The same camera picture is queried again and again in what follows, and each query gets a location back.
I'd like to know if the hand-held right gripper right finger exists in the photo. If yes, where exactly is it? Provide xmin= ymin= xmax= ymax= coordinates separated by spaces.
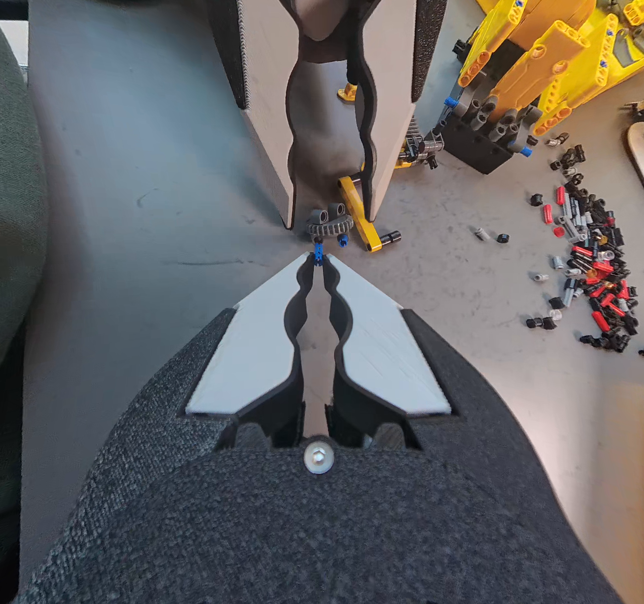
xmin=323 ymin=254 xmax=452 ymax=417

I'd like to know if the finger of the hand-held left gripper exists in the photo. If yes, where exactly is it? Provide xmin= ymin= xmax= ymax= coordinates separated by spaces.
xmin=356 ymin=0 xmax=418 ymax=223
xmin=235 ymin=0 xmax=301 ymax=231

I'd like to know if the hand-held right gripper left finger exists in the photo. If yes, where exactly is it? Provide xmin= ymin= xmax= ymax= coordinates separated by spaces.
xmin=185 ymin=253 xmax=314 ymax=417

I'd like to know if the yellow lego beam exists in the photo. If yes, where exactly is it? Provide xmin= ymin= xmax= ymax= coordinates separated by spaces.
xmin=336 ymin=175 xmax=383 ymax=254

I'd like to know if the grey lego gear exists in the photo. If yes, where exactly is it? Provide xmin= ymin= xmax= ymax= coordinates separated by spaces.
xmin=305 ymin=202 xmax=354 ymax=244

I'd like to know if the yellow grey lego claw assembly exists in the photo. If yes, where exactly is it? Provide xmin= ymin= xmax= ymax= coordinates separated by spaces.
xmin=336 ymin=83 xmax=446 ymax=170

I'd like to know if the large yellow black lego model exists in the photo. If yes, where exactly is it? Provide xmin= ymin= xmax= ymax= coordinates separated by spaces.
xmin=442 ymin=0 xmax=621 ymax=176

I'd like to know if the pile of small lego pieces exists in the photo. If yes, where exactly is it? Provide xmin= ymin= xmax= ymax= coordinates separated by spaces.
xmin=528 ymin=143 xmax=644 ymax=354

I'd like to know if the person's left hand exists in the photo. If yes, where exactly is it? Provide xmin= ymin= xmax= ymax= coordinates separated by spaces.
xmin=294 ymin=0 xmax=354 ymax=62

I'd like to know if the book stand with white base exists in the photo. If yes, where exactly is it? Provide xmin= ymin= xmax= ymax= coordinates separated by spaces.
xmin=624 ymin=123 xmax=644 ymax=187

